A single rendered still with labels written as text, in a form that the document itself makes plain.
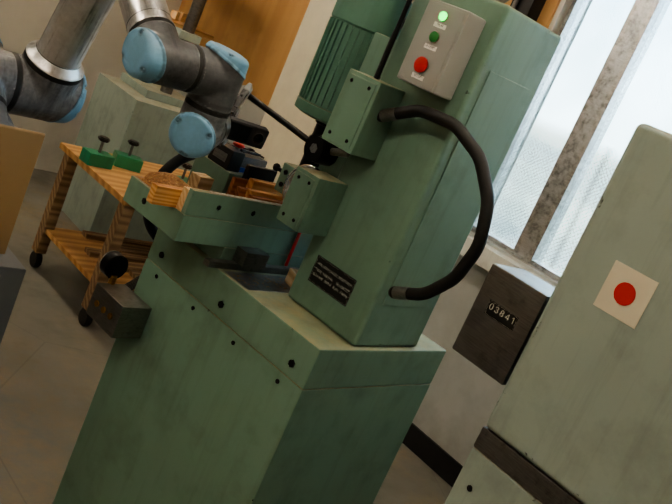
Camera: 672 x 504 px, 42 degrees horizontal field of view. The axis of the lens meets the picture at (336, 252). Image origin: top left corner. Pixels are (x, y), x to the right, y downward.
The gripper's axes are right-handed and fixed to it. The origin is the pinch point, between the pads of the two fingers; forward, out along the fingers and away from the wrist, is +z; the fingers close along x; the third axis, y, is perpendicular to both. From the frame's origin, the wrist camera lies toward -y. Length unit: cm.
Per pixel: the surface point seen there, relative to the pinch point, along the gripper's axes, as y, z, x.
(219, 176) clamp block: -2.4, -0.5, 15.3
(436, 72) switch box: -33, -34, -33
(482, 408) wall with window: -116, 96, 75
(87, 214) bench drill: 67, 193, 124
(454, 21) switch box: -31, -33, -42
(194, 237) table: -6.4, -27.9, 21.1
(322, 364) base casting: -41, -45, 25
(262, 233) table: -18.0, -13.6, 18.1
